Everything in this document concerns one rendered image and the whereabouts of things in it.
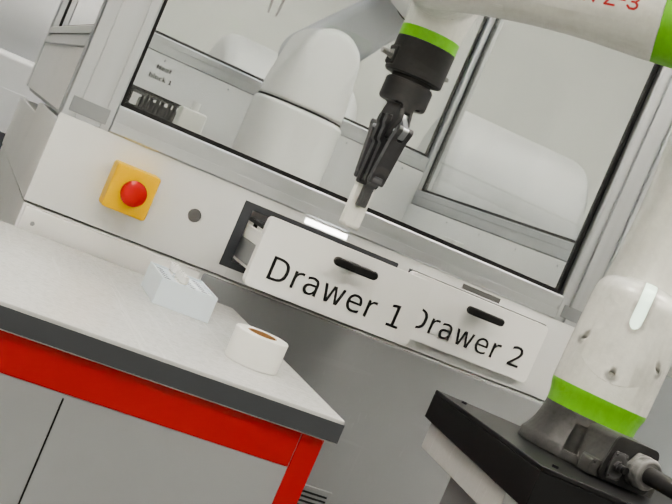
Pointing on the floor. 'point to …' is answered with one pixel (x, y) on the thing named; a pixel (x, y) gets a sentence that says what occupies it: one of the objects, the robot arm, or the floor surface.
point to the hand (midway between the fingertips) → (356, 205)
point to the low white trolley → (137, 393)
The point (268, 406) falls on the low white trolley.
